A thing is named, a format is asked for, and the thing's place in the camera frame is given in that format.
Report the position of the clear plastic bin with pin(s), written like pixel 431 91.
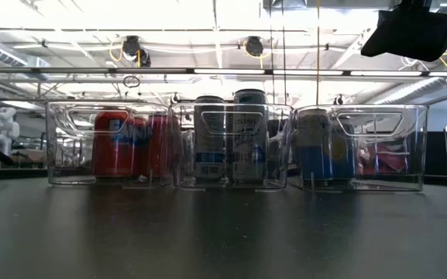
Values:
pixel 417 170
pixel 281 170
pixel 68 170

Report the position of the silver and blue can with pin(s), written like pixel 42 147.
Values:
pixel 343 166
pixel 312 162

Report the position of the pink red object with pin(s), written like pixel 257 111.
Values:
pixel 386 160

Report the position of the black ceiling dome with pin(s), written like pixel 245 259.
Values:
pixel 131 45
pixel 254 46
pixel 145 60

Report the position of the white robot figure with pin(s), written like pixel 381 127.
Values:
pixel 4 124

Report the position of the black overhead frame bar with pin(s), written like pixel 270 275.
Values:
pixel 91 70

